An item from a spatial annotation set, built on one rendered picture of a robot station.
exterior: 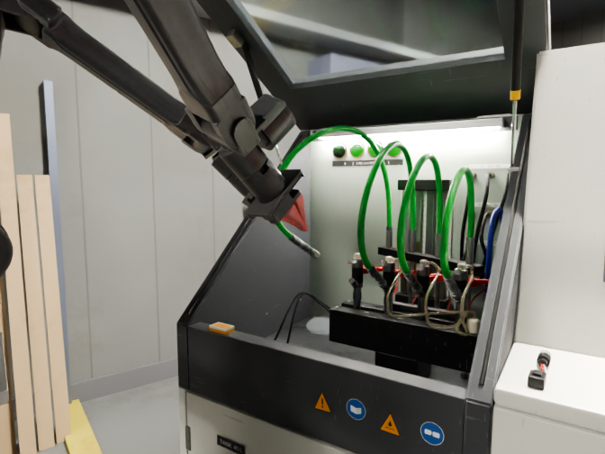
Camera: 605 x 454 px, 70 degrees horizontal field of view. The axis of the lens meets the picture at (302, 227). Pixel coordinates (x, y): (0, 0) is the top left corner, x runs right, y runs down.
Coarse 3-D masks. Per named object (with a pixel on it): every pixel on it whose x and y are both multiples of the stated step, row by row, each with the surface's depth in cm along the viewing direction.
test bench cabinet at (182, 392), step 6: (180, 390) 104; (186, 390) 103; (180, 396) 104; (180, 402) 104; (186, 402) 104; (180, 408) 104; (186, 408) 104; (180, 414) 105; (186, 414) 104; (180, 420) 105; (186, 420) 104; (180, 426) 105; (180, 432) 105; (180, 438) 105; (180, 444) 106; (180, 450) 106; (186, 450) 105
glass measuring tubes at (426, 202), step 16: (416, 192) 119; (432, 192) 117; (416, 208) 120; (432, 208) 118; (416, 224) 120; (432, 224) 118; (416, 240) 121; (432, 240) 119; (448, 240) 118; (448, 256) 118; (432, 272) 121; (400, 288) 125; (432, 288) 122; (432, 304) 119
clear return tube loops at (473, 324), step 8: (432, 264) 94; (400, 272) 94; (472, 272) 89; (472, 280) 86; (392, 288) 90; (464, 296) 81; (424, 304) 84; (440, 312) 89; (448, 312) 89; (456, 312) 88; (464, 312) 88; (472, 312) 88; (464, 320) 80; (472, 320) 87; (440, 328) 84; (456, 328) 84; (472, 328) 87
